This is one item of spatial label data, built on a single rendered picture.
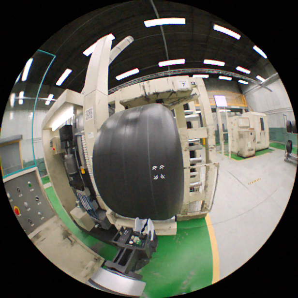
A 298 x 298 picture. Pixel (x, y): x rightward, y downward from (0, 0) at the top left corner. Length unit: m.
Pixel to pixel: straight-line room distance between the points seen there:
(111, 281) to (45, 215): 0.71
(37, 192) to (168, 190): 0.77
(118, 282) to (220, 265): 1.30
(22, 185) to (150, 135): 0.79
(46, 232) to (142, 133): 0.86
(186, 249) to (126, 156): 1.32
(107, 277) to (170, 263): 1.16
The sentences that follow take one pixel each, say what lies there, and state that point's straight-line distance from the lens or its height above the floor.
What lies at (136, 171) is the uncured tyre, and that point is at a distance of 0.19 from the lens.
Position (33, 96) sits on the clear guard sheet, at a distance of 0.86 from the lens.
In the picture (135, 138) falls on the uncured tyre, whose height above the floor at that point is 1.31.
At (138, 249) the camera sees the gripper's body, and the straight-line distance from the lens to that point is 0.20.
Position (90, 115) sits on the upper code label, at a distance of 0.57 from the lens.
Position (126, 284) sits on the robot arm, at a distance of 0.19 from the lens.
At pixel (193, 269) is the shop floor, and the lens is 1.33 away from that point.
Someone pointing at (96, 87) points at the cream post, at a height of 1.67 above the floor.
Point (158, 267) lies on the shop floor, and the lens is 1.32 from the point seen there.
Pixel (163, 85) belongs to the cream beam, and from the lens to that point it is 0.75.
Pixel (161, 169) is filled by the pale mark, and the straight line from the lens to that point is 0.18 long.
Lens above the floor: 1.30
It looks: 7 degrees down
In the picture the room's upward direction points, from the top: 8 degrees counter-clockwise
